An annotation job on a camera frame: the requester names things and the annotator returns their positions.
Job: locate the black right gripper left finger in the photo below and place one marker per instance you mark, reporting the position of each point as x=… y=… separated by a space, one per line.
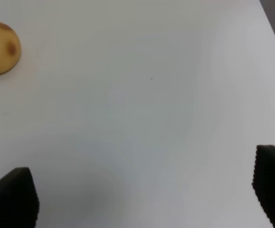
x=19 y=202

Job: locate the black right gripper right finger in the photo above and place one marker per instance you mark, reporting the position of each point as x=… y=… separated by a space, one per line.
x=264 y=180

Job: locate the yellow peach fruit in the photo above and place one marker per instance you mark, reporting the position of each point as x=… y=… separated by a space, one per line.
x=10 y=48

